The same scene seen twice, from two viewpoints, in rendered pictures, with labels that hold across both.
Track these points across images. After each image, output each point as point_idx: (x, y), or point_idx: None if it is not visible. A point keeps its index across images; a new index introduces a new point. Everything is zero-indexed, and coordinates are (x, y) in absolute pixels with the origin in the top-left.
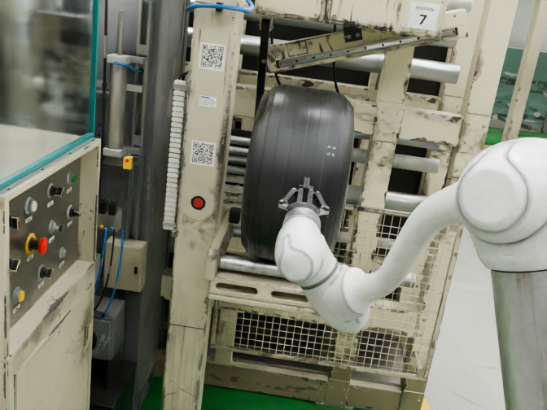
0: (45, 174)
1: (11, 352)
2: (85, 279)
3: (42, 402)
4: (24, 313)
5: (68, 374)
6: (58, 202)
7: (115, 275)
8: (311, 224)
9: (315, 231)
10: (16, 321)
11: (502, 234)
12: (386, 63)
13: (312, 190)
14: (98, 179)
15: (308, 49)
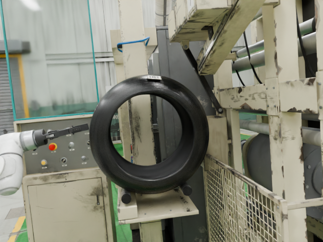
0: (43, 119)
1: (25, 177)
2: (93, 173)
3: (52, 209)
4: (51, 171)
5: (79, 210)
6: (76, 136)
7: None
8: (10, 134)
9: (6, 136)
10: (46, 173)
11: None
12: (264, 44)
13: (70, 127)
14: None
15: (203, 53)
